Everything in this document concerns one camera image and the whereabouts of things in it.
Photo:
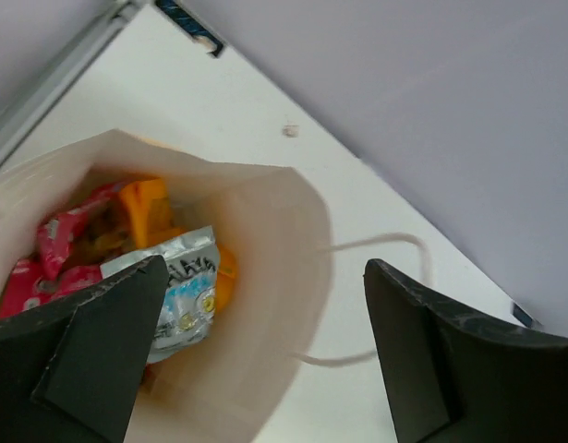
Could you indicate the blue label sticker left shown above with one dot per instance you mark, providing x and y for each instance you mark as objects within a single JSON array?
[{"x": 192, "y": 27}]

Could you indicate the blue label sticker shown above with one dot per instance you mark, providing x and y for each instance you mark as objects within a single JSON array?
[
  {"x": 192, "y": 27},
  {"x": 525, "y": 318}
]

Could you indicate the blue label sticker right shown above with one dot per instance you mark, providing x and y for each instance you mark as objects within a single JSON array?
[{"x": 525, "y": 318}]

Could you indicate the silver snack packet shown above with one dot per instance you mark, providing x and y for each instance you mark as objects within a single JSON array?
[{"x": 192, "y": 260}]

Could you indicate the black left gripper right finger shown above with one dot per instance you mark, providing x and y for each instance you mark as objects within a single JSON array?
[{"x": 455, "y": 374}]

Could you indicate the small white debris piece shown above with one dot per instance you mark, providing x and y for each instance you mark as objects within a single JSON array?
[{"x": 290, "y": 131}]

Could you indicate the orange chips bag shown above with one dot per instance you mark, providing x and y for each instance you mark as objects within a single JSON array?
[{"x": 147, "y": 216}]

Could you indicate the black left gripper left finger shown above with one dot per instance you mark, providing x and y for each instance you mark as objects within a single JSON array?
[{"x": 70, "y": 370}]

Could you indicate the aluminium left side rail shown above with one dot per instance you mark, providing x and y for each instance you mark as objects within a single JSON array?
[{"x": 39, "y": 98}]

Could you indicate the brown paper bag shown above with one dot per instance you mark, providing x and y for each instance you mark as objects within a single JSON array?
[{"x": 277, "y": 226}]

